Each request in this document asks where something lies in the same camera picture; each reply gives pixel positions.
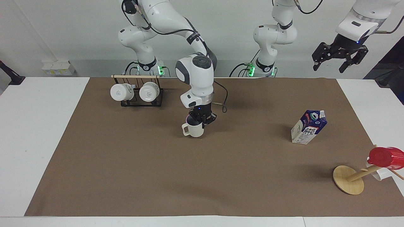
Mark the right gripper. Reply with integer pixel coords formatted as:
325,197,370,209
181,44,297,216
188,104,217,127

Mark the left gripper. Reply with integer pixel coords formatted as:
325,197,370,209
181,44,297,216
312,33,369,74

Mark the white mug with handle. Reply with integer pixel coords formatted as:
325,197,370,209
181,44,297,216
181,120,205,138

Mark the blue and white milk carton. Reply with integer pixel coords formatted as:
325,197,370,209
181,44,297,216
290,109,328,145

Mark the red cup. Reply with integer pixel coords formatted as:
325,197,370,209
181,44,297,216
367,147,404,170

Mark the white cup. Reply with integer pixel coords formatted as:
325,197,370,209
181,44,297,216
365,162,392,181

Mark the black stand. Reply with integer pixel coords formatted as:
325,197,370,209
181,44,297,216
0,60,26,86
363,36,404,105

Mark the wooden mug tree stand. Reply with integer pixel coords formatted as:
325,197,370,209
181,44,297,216
333,145,404,195

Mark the black cable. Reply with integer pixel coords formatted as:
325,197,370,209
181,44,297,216
212,79,228,113
122,0,211,58
377,23,404,35
229,62,253,78
124,61,140,75
293,0,324,15

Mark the black wire cup rack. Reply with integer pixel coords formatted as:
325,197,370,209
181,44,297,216
111,74,165,108

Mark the white wall box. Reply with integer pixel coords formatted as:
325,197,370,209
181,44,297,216
42,60,76,76

